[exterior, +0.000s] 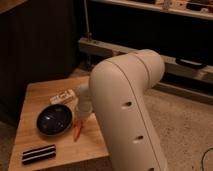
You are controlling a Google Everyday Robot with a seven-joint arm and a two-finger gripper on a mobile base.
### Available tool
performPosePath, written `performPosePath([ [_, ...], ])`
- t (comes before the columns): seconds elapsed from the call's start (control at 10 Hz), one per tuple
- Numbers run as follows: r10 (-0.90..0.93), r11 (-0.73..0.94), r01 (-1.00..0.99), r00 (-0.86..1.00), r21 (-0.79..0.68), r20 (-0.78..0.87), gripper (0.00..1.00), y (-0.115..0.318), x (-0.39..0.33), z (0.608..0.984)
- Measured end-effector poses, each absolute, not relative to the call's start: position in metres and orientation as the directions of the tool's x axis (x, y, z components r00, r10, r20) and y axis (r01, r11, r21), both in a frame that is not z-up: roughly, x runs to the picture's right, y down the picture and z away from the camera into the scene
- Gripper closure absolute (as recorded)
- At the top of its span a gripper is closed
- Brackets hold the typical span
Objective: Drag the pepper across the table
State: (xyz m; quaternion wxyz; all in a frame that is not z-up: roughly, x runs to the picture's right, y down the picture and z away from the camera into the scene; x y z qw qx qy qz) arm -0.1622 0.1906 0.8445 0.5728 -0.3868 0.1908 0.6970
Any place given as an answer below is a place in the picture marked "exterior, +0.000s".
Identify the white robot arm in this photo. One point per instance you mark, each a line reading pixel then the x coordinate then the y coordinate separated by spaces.
pixel 115 94

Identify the metal shelf frame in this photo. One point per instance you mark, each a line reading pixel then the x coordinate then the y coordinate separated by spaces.
pixel 119 27

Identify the black object on shelf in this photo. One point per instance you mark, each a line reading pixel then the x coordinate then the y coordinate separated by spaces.
pixel 189 64

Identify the black bowl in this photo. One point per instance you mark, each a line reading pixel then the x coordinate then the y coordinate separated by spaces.
pixel 54 119

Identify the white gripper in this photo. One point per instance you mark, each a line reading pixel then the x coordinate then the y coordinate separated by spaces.
pixel 83 111

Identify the orange pepper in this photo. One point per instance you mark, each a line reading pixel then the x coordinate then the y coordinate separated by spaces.
pixel 77 130

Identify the white tube bottle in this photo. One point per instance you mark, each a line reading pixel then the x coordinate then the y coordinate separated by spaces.
pixel 63 97

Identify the wooden table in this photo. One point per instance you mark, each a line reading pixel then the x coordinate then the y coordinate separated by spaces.
pixel 87 154

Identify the black white striped block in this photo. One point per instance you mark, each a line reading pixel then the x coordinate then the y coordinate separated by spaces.
pixel 38 154

